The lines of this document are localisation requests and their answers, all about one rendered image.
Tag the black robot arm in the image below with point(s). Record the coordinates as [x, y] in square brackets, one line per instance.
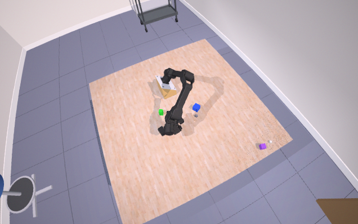
[171, 127]

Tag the purple cube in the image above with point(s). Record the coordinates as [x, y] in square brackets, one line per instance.
[262, 146]

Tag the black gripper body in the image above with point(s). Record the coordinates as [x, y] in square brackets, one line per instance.
[161, 129]

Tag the blue block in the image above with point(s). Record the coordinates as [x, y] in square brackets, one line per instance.
[196, 107]

